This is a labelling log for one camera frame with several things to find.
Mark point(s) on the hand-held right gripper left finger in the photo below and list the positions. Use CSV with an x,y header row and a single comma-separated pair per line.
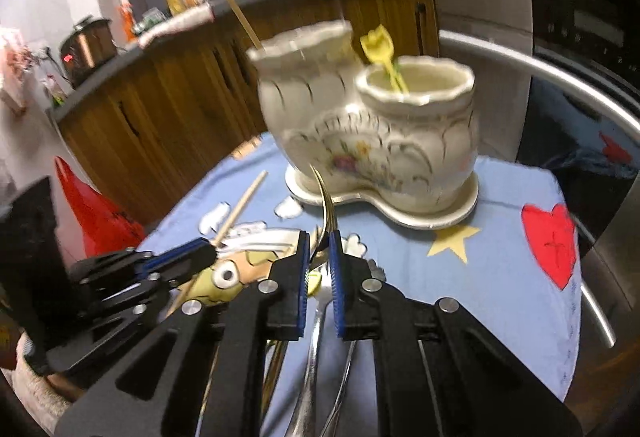
x,y
302,289

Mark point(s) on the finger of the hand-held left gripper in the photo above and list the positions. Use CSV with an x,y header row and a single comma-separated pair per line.
x,y
175,259
131,304

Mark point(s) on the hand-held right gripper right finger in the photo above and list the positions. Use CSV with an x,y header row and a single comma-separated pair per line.
x,y
336,289

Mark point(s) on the metal fork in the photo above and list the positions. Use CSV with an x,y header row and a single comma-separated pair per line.
x,y
326,212

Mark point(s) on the wooden chopstick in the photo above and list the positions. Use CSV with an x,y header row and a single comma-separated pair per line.
x,y
240,209
245,19

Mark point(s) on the white floral ceramic utensil holder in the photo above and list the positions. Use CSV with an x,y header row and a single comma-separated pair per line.
x,y
370,142

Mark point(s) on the red pointed object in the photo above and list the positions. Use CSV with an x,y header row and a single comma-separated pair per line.
x,y
95,212

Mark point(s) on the blue printed tablecloth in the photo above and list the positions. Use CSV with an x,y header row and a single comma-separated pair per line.
x,y
490,277

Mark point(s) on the wooden kitchen cabinet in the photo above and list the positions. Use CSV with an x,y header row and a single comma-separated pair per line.
x,y
190,97

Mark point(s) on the pink flowers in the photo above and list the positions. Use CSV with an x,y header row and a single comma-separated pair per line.
x,y
15,62

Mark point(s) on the brown rice cooker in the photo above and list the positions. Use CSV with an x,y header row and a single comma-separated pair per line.
x,y
87,47

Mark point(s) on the pink white cloth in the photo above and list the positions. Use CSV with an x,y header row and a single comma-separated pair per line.
x,y
172,24

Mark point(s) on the yellow plastic fork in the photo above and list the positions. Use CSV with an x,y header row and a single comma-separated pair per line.
x,y
381,49

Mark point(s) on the black oven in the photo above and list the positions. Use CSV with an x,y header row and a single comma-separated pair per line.
x,y
585,22

